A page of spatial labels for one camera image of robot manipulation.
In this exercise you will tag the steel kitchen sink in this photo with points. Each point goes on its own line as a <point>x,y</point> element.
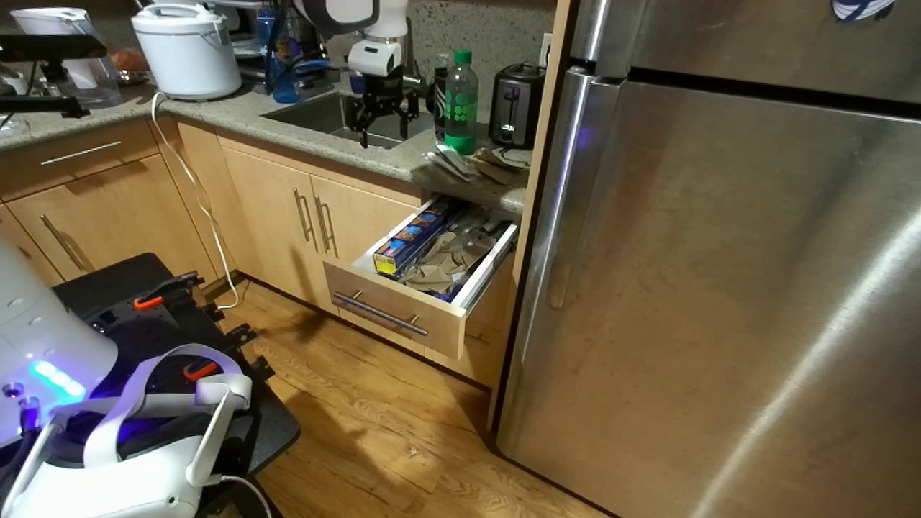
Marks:
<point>319,115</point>

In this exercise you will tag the crumpled brown paper bags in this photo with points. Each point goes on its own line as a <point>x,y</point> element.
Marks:
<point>447,259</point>

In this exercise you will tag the blue foil box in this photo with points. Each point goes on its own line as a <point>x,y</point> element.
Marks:
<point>414,239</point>

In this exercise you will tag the clear plastic container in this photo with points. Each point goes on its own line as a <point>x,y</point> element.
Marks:
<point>93,80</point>

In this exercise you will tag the white and brown paper stack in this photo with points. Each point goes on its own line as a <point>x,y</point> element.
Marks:
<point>470,174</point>

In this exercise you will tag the white drawer with wooden front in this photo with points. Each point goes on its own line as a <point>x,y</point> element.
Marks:
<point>405,316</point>

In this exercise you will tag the white rice cooker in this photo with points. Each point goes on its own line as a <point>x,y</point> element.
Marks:
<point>189,51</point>

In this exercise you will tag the stainless steel refrigerator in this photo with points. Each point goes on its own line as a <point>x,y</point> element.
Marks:
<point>720,287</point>

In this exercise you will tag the white VR headset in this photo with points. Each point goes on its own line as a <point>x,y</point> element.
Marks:
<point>117,479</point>

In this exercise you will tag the black orange clamp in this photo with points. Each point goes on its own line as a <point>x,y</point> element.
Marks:
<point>147,299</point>
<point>203,369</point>

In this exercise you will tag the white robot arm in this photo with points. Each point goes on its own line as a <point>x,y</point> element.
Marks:
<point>385,17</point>

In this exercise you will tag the wide wooden cabinet drawer front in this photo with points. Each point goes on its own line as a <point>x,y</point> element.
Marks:
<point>58,175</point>

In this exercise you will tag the black toaster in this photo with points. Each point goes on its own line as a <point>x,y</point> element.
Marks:
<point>517,103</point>

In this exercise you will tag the large wooden cabinet door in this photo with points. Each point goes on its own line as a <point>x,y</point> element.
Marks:
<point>126,220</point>

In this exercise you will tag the clear plastic bottle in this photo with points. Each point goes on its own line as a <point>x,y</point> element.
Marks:
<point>435,89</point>

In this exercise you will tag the green plastic bottle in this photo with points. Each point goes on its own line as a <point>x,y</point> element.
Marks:
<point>461,103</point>

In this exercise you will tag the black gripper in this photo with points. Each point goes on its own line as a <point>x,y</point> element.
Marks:
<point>378,93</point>

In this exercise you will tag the tall wooden side panel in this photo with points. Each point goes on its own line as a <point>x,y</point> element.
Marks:
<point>547,115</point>

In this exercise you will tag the blue white fridge magnet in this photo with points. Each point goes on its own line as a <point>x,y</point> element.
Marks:
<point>863,7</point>

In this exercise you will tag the white rounded device blue light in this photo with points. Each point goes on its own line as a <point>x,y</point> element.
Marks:
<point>38,326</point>

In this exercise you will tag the black flat device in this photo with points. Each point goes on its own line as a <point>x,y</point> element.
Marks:
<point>47,46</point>

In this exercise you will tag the blue dish soap bottle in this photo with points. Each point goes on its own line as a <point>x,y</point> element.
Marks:
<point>287,76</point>

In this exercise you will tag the white box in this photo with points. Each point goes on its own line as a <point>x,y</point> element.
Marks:
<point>47,20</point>

